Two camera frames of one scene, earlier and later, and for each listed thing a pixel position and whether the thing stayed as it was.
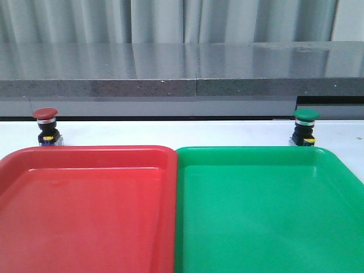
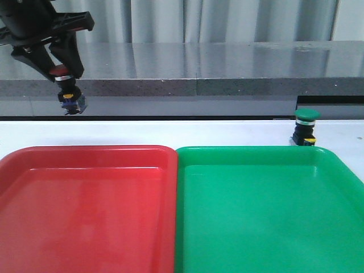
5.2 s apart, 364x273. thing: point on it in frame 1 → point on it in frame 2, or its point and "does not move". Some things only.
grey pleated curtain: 166,21 does not move
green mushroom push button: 302,135 does not move
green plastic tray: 266,209 does not move
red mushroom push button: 48,136 → 70,95
